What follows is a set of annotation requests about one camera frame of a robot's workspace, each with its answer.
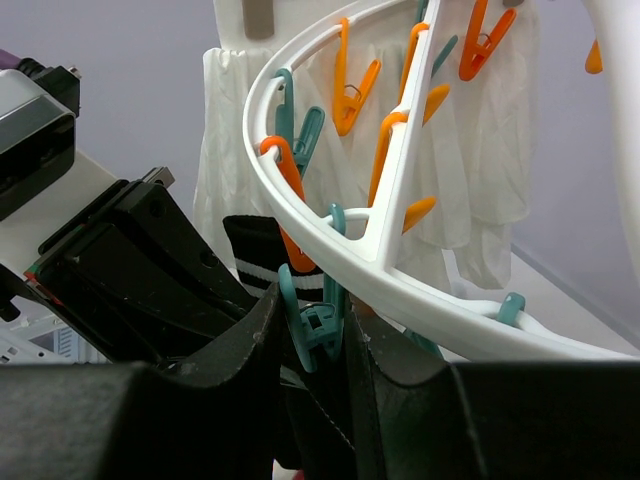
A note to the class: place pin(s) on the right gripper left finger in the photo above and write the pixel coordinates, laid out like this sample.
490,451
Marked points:
212,417

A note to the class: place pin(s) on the teal front clothes peg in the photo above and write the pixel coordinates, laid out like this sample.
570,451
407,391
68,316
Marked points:
318,325

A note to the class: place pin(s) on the white round clip hanger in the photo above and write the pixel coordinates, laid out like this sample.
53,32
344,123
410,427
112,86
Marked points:
366,266

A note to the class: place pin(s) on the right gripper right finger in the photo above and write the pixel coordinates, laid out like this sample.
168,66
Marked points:
417,416

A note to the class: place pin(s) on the white garment on hanger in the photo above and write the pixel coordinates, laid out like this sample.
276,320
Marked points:
473,157

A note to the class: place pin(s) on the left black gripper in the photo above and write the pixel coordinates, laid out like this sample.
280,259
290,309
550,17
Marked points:
131,275

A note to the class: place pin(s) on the black sock with white stripes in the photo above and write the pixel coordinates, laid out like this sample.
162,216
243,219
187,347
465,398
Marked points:
259,250

